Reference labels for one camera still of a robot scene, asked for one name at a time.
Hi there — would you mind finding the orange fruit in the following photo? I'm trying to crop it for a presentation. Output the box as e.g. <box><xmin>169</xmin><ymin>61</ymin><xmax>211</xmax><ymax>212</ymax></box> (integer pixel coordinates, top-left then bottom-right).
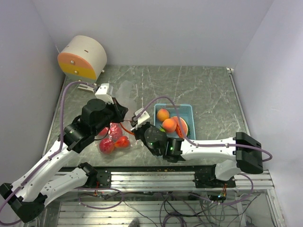
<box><xmin>162</xmin><ymin>118</ymin><xmax>177</xmax><ymax>133</ymax></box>

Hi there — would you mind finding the clear zip top bag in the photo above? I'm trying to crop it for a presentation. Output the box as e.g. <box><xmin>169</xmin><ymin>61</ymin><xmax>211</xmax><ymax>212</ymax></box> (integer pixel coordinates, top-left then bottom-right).
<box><xmin>95</xmin><ymin>80</ymin><xmax>137</xmax><ymax>155</ymax></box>

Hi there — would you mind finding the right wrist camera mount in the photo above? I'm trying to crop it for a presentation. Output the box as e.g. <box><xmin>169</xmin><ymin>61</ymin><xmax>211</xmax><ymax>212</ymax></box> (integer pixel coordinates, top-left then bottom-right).
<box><xmin>131</xmin><ymin>107</ymin><xmax>150</xmax><ymax>129</ymax></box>

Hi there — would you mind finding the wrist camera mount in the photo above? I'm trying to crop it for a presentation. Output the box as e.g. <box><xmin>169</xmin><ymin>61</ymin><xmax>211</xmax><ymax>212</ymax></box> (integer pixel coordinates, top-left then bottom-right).
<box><xmin>131</xmin><ymin>107</ymin><xmax>150</xmax><ymax>129</ymax></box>
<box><xmin>95</xmin><ymin>83</ymin><xmax>114</xmax><ymax>104</ymax></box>

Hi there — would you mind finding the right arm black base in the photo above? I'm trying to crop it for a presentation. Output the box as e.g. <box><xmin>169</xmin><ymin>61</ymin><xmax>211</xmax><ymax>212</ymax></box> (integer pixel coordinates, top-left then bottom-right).
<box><xmin>193</xmin><ymin>164</ymin><xmax>236</xmax><ymax>189</ymax></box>

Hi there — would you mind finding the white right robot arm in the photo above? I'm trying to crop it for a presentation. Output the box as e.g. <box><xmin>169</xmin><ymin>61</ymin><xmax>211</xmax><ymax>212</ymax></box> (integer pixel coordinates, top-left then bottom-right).
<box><xmin>132</xmin><ymin>122</ymin><xmax>263</xmax><ymax>187</ymax></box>

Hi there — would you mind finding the aluminium rail frame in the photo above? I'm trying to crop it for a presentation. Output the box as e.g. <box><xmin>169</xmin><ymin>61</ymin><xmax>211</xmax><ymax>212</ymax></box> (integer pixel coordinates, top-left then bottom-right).
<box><xmin>26</xmin><ymin>171</ymin><xmax>275</xmax><ymax>192</ymax></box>

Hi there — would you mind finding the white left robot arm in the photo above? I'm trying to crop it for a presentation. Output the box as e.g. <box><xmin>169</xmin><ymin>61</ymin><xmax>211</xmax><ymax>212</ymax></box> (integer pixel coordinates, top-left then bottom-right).
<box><xmin>0</xmin><ymin>98</ymin><xmax>128</xmax><ymax>223</ymax></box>

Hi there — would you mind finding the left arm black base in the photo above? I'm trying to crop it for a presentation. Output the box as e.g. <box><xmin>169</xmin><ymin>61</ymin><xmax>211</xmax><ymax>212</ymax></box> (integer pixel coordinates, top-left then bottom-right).
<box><xmin>78</xmin><ymin>162</ymin><xmax>111</xmax><ymax>189</ymax></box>

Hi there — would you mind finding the blue plastic basket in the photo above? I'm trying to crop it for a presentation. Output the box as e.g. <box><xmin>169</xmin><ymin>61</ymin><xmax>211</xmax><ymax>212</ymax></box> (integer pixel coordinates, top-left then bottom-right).
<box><xmin>154</xmin><ymin>104</ymin><xmax>196</xmax><ymax>140</ymax></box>

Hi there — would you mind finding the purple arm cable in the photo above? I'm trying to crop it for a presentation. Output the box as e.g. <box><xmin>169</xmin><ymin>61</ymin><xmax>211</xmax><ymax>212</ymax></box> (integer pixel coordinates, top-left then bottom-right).
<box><xmin>139</xmin><ymin>96</ymin><xmax>273</xmax><ymax>206</ymax></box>
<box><xmin>0</xmin><ymin>81</ymin><xmax>98</xmax><ymax>225</ymax></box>

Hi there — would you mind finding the red apple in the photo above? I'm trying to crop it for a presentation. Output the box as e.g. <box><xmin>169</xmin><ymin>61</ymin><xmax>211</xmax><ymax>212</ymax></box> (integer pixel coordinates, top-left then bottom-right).
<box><xmin>115</xmin><ymin>136</ymin><xmax>130</xmax><ymax>148</ymax></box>
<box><xmin>109</xmin><ymin>123</ymin><xmax>123</xmax><ymax>141</ymax></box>
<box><xmin>99</xmin><ymin>138</ymin><xmax>115</xmax><ymax>154</ymax></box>
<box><xmin>98</xmin><ymin>127</ymin><xmax>109</xmax><ymax>137</ymax></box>

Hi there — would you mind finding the peach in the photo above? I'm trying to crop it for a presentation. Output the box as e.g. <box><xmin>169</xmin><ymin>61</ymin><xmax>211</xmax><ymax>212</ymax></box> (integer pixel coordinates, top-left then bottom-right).
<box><xmin>156</xmin><ymin>109</ymin><xmax>169</xmax><ymax>122</ymax></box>

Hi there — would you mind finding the round beige drawer box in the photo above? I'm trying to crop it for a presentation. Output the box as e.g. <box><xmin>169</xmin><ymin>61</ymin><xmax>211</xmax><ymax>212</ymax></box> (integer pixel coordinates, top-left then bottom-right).
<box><xmin>57</xmin><ymin>35</ymin><xmax>107</xmax><ymax>84</ymax></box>

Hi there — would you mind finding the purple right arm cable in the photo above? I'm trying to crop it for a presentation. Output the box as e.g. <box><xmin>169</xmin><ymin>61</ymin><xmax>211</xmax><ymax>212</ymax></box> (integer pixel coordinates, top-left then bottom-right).
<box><xmin>139</xmin><ymin>96</ymin><xmax>273</xmax><ymax>206</ymax></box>

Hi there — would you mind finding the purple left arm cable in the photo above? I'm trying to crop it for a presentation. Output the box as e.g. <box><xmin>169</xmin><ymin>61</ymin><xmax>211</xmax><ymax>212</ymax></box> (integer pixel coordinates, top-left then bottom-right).
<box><xmin>0</xmin><ymin>81</ymin><xmax>98</xmax><ymax>225</ymax></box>

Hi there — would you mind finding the watermelon slice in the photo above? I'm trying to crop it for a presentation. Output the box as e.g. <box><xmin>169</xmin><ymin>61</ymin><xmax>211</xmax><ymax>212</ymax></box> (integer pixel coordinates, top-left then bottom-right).
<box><xmin>171</xmin><ymin>116</ymin><xmax>189</xmax><ymax>138</ymax></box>

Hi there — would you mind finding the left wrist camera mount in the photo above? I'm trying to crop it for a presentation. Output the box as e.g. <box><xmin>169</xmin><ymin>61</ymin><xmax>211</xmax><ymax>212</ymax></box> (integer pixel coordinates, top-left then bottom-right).
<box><xmin>95</xmin><ymin>83</ymin><xmax>114</xmax><ymax>104</ymax></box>

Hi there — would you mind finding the small white bracket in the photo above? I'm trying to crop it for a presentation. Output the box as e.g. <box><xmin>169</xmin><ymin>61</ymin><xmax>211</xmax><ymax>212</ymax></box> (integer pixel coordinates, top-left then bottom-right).
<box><xmin>77</xmin><ymin>84</ymin><xmax>96</xmax><ymax>93</ymax></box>

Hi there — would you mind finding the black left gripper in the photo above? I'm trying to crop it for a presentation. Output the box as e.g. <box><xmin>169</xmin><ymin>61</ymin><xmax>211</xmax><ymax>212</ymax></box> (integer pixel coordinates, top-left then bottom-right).
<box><xmin>92</xmin><ymin>96</ymin><xmax>128</xmax><ymax>135</ymax></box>

